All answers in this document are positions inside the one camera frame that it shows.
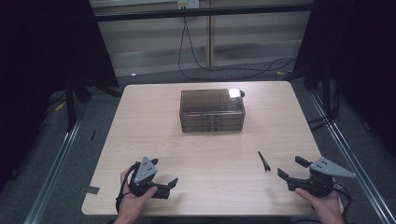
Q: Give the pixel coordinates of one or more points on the metal floor rail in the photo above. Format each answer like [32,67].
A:
[351,161]
[53,174]

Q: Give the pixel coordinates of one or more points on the wide black tape piece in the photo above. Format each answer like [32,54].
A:
[91,189]

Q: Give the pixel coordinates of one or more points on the white wall socket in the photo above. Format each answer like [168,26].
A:
[188,3]

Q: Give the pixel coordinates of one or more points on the person's left hand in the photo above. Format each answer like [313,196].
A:
[130,203]

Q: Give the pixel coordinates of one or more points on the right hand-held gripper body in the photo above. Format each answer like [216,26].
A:
[320,183]

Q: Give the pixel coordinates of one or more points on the smoky transparent drawer box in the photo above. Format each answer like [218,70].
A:
[208,101]

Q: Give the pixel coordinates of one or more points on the black metal stand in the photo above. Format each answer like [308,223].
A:
[71,105]

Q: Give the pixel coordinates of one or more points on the black horizontal bar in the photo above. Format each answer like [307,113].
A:
[149,15]

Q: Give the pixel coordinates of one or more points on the narrow black tape strip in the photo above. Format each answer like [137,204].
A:
[93,135]

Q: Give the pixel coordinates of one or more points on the light wooden post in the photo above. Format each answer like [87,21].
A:
[211,37]

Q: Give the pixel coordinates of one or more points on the yellow tape piece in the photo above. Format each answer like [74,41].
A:
[281,73]
[60,106]

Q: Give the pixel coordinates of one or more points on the small dark round thing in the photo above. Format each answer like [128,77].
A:
[242,93]

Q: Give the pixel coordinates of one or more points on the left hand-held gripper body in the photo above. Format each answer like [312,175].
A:
[145,170]

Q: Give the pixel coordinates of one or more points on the slim black stick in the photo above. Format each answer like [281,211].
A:
[264,161]

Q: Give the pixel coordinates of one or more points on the person's right hand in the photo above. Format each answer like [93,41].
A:
[327,206]

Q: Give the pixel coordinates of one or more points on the black curtain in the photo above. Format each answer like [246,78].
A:
[358,46]
[46,46]

